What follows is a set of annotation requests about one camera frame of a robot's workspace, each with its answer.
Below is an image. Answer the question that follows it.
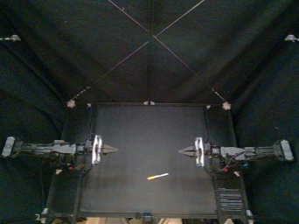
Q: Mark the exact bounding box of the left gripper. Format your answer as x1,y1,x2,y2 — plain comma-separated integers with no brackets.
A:
89,134,105,166

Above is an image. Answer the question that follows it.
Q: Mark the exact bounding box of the grey marker pen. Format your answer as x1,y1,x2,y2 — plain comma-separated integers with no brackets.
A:
145,172,170,181

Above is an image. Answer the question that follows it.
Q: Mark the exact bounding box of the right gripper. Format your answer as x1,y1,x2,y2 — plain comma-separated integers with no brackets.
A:
192,136,206,168

